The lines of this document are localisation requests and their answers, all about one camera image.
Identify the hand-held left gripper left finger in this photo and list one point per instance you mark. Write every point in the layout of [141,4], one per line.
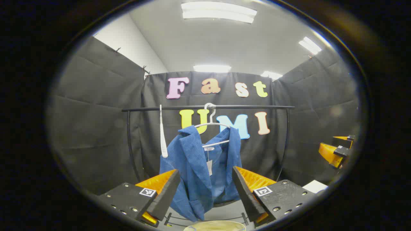
[167,192]

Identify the black metal clothes rack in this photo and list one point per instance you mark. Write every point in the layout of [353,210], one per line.
[257,107]

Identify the cream laundry hamper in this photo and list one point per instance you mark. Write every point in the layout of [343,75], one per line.
[215,226]

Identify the large ceiling light panel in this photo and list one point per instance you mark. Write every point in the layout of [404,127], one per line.
[218,12]

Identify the black backdrop cloth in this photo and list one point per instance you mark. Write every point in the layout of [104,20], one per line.
[96,128]

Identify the white plastic hanger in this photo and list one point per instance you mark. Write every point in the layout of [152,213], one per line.
[215,143]
[163,147]

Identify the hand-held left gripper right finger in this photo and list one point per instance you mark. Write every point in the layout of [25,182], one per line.
[245,192]

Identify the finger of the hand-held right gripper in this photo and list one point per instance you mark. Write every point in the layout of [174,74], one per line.
[327,152]
[343,139]

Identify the white paper sheet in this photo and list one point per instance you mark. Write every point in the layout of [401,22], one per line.
[314,186]

